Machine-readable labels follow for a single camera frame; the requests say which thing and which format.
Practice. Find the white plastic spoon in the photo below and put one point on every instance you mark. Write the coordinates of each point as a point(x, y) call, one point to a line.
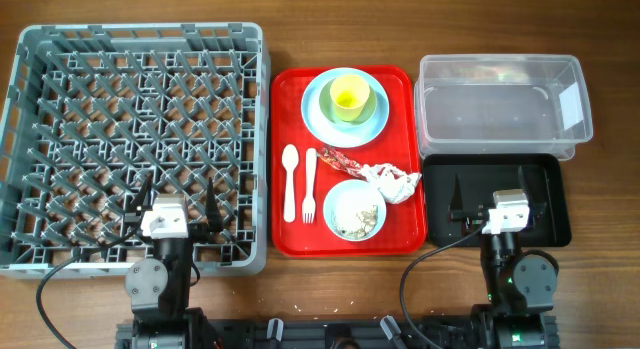
point(290, 160)

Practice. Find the grey dishwasher rack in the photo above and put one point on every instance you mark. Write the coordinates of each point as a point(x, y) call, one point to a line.
point(94, 111)

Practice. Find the rice and nut leftovers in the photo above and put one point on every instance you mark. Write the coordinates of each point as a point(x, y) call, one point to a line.
point(355, 222)

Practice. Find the red snack wrapper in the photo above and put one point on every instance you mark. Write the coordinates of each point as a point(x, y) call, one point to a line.
point(340, 162)

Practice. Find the light blue plate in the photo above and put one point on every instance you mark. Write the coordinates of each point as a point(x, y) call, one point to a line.
point(321, 128)

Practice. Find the yellow plastic cup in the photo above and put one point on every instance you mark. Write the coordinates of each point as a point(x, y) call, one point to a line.
point(349, 94)

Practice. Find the white tissue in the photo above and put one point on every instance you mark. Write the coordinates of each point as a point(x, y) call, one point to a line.
point(394, 184)

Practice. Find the light blue bowl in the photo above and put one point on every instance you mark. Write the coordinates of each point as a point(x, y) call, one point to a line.
point(354, 192)

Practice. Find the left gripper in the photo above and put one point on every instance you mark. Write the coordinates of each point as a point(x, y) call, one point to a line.
point(200, 232)

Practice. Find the clear plastic bin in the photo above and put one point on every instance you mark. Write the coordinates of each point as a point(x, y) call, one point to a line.
point(501, 103)

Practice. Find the black plastic tray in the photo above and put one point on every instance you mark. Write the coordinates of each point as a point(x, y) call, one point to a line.
point(482, 175)

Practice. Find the red plastic tray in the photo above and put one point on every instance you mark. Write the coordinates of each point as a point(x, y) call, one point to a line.
point(404, 229)

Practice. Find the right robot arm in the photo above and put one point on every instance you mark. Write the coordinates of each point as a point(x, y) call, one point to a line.
point(520, 284)

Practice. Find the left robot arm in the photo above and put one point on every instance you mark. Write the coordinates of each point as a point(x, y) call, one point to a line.
point(159, 286)

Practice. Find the green small bowl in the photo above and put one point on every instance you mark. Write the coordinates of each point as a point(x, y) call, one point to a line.
point(326, 107)

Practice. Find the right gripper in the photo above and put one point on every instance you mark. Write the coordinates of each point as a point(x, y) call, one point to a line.
point(456, 208)

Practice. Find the white plastic fork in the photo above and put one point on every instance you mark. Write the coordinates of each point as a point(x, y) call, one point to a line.
point(309, 204)

